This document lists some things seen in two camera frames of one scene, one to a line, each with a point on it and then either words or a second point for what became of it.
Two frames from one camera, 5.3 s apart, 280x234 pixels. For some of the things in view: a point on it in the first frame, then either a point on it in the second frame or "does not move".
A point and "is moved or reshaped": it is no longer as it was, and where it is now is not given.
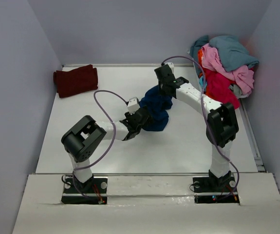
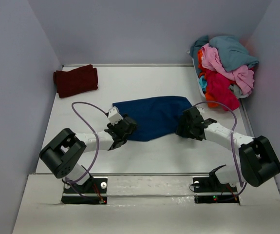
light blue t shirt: [201, 82] does not move
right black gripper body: [161, 87] to [187, 130]
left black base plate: [94, 191] does not move
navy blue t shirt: [158, 105] is moved or reshaped
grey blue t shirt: [229, 51] does not move
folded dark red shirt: [75, 81] does not move
